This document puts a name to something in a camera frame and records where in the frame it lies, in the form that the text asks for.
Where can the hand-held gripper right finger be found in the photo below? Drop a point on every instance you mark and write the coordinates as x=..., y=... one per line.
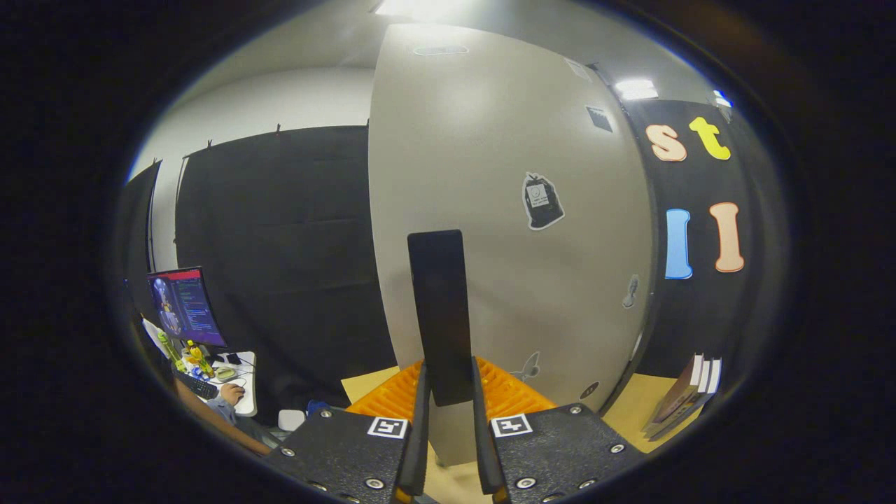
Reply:
x=481, y=441

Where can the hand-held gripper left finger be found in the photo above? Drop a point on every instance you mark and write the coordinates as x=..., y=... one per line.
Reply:
x=422, y=434

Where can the beige cabinet door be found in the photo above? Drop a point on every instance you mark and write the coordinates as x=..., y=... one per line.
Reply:
x=490, y=140

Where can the small white box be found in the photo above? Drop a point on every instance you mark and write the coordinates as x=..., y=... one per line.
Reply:
x=291, y=420

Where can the white desk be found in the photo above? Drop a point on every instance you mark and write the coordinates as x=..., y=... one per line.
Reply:
x=248, y=392

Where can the dark red cover book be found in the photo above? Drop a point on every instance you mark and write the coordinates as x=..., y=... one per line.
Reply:
x=679, y=399

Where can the black keyboard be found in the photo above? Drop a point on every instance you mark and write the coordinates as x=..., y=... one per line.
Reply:
x=198, y=385

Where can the brown spine book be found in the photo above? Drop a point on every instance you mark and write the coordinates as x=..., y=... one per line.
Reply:
x=706, y=374

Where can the yellow toy figure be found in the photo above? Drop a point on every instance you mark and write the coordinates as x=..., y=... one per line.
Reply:
x=198, y=358

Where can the blue spine book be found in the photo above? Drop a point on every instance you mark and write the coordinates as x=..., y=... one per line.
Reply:
x=715, y=371

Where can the green yellow toy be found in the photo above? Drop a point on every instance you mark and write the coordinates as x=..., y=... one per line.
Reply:
x=170, y=350

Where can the computer monitor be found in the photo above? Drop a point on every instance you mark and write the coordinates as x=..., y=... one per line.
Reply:
x=185, y=306

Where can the small ceiling light panel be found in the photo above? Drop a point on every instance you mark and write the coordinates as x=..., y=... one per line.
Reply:
x=635, y=89

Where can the long ceiling light panel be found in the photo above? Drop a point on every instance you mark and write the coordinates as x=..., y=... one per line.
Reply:
x=722, y=98

